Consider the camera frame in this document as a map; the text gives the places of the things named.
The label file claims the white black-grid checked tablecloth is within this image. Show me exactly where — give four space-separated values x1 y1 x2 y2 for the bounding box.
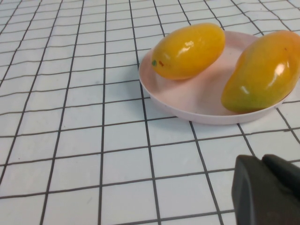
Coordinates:
0 0 300 225

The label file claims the pink round plate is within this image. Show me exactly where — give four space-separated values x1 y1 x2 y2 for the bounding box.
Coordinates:
138 30 290 125

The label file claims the reddish orange mango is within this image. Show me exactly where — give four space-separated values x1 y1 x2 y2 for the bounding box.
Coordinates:
221 30 300 113

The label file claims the yellow mango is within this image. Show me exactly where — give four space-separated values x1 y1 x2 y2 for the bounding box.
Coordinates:
151 22 226 81

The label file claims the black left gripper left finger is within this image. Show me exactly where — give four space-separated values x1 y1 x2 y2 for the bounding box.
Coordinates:
231 154 300 225

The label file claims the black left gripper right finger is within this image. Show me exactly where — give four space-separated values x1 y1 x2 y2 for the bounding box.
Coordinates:
262 154 300 195

